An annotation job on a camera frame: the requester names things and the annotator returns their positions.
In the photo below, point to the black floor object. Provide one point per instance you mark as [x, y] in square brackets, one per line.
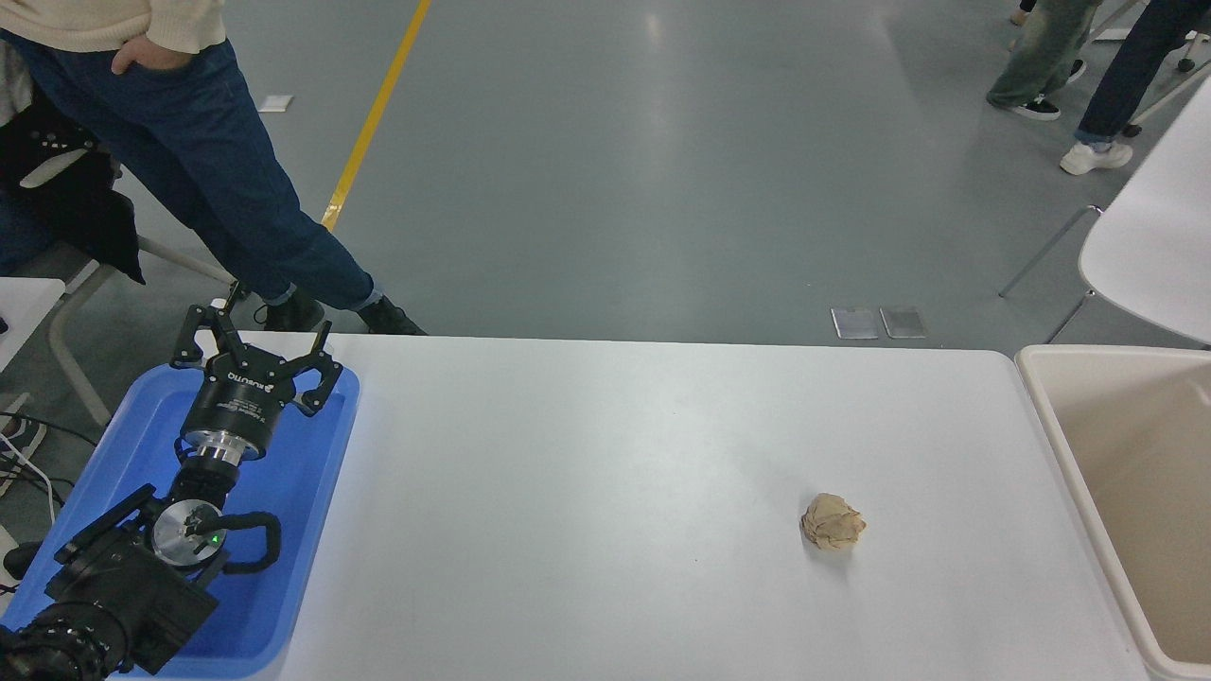
[19, 560]

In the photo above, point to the grey floor plate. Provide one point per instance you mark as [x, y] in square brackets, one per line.
[903, 322]
[855, 323]

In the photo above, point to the person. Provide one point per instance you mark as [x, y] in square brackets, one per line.
[208, 170]
[1126, 76]
[1045, 47]
[57, 189]

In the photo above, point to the small white table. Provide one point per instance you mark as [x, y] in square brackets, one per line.
[24, 307]

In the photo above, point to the large pale bin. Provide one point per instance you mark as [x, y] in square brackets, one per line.
[1135, 473]

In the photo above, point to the white round chair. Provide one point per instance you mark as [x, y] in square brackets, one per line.
[1159, 246]

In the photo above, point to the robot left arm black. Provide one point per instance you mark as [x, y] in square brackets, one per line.
[123, 586]

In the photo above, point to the crumpled tan paper ball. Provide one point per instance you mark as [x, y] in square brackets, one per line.
[833, 522]

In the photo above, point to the blue plastic tray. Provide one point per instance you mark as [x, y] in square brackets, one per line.
[303, 473]

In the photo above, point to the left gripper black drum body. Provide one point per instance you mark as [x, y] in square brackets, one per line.
[242, 397]

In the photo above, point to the white tube chair frame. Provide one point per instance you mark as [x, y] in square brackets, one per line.
[66, 322]

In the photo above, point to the grey shoe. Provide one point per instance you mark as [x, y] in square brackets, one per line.
[21, 443]

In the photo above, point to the wheeled chair base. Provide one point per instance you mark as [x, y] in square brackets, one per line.
[1173, 90]

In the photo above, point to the person's hand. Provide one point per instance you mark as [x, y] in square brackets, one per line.
[147, 52]

